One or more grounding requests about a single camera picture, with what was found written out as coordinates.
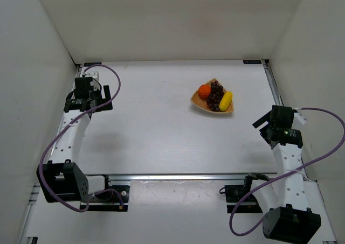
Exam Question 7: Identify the yellow fake lemon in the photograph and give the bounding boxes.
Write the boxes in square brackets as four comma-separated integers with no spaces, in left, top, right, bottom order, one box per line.
[219,91,233,112]

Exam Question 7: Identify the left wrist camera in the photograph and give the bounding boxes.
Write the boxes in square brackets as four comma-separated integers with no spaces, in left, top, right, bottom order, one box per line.
[81,71,99,82]

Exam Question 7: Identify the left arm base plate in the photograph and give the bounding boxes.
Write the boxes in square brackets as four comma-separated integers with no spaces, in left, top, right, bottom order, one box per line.
[87,177,130,212]

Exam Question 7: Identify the front aluminium rail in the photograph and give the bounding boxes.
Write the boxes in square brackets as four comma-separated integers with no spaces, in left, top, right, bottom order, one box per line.
[47,172,308,183]

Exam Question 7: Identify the orange fake fruit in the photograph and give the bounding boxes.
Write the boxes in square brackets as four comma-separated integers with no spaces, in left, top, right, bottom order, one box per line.
[198,84,212,99]

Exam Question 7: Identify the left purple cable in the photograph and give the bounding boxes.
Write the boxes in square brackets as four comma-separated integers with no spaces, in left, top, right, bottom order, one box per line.
[39,64,121,213]

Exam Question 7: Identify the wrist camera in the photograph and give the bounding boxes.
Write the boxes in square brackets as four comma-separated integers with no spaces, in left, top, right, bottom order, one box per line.
[81,71,99,82]
[292,108,307,129]

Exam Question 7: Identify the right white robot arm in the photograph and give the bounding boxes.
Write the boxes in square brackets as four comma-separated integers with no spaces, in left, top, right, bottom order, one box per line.
[253,105,321,243]

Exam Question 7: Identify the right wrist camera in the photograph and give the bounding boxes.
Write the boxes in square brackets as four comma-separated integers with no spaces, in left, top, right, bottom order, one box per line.
[292,108,307,129]

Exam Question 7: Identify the dark red fake grapes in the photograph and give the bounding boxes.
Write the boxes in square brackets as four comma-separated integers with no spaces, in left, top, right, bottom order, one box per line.
[206,80,225,112]

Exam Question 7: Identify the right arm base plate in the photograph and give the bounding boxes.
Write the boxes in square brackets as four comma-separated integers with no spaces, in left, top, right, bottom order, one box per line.
[219,185,262,214]

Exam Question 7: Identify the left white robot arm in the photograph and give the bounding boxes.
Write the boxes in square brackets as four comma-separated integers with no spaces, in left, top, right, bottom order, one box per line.
[43,72,111,202]

